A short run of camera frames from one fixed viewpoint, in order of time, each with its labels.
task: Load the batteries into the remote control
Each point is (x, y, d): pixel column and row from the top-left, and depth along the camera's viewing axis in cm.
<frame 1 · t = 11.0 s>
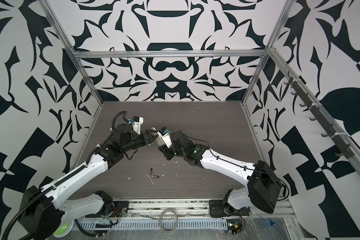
left hand: (158, 131, 75), fingers open
right hand: (160, 145, 77), fingers open
upright black battery: (150, 174, 87), on the table
lying black battery: (154, 176, 86), on the table

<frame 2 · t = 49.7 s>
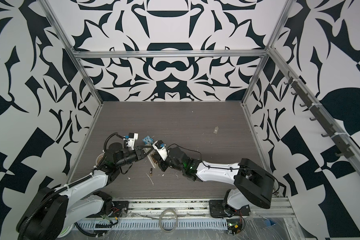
left hand: (153, 146, 78), fingers closed
right hand: (154, 154, 77), fingers closed
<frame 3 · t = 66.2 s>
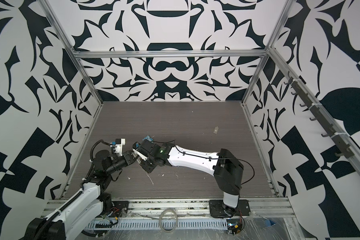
left hand: (141, 149, 79), fingers closed
right hand: (144, 163, 77), fingers closed
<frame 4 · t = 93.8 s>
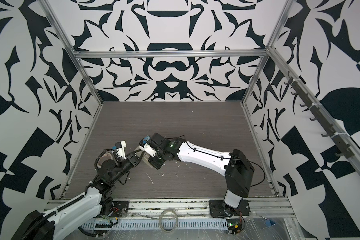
left hand: (144, 147, 77), fingers closed
right hand: (151, 160, 76), fingers closed
